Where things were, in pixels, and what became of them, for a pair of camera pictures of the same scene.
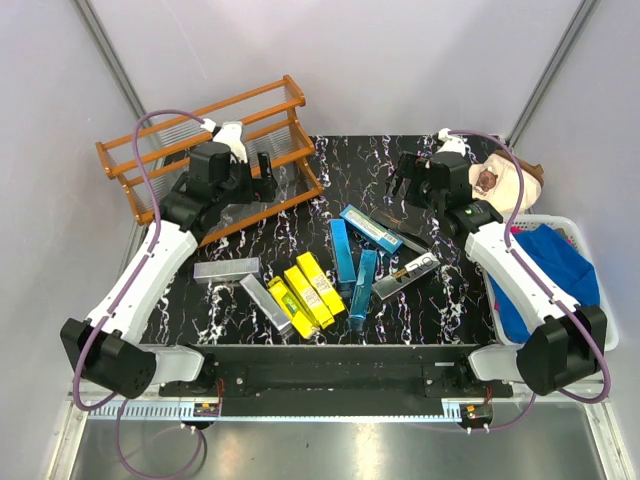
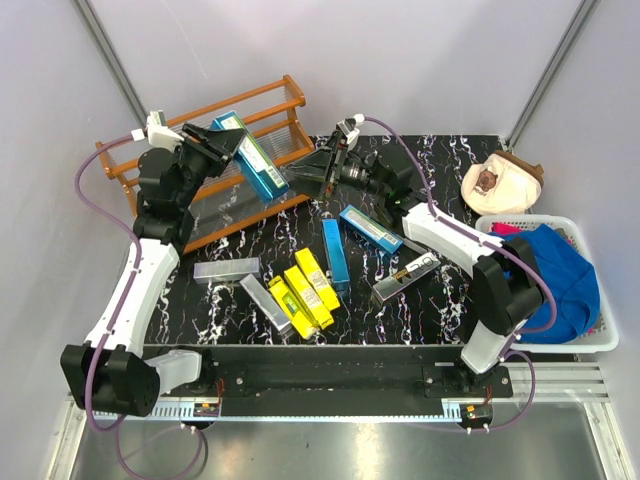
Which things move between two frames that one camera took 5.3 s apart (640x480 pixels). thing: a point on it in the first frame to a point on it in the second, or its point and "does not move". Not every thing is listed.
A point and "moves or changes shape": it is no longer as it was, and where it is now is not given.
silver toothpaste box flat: [229, 270] does not move
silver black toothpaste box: [405, 276] does not move
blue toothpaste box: [363, 288] moves or changes shape
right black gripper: [405, 169] to [314, 170]
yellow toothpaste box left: [297, 314] does not move
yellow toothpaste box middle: [315, 306] does not move
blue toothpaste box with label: [372, 228] does not move
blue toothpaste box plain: [342, 251] moves or changes shape
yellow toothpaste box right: [321, 282] does not move
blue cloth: [561, 262] does not move
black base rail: [337, 381] does not move
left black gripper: [263, 188] to [218, 143]
